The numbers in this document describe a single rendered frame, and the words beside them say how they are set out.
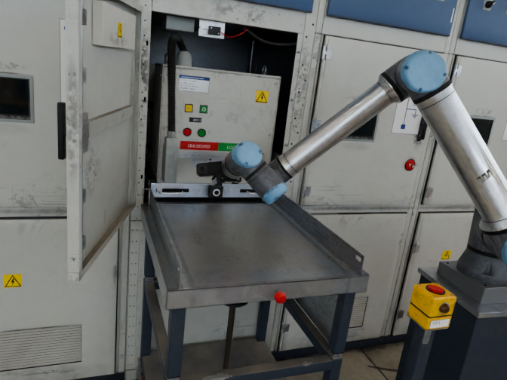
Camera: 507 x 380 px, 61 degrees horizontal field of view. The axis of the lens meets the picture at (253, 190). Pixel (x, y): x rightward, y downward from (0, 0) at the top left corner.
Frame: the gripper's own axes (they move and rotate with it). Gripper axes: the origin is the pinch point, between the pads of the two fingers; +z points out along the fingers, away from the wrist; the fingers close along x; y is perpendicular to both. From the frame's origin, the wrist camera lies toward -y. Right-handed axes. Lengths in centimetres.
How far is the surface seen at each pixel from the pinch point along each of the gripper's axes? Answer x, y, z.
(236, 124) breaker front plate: 25.0, 11.7, 2.1
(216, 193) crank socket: -2.4, 4.9, 13.2
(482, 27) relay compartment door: 69, 123, -30
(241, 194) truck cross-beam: -1.9, 17.4, 16.2
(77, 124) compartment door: -2, -47, -56
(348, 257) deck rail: -34, 33, -39
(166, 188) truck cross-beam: -0.6, -15.6, 15.2
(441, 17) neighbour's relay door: 70, 99, -30
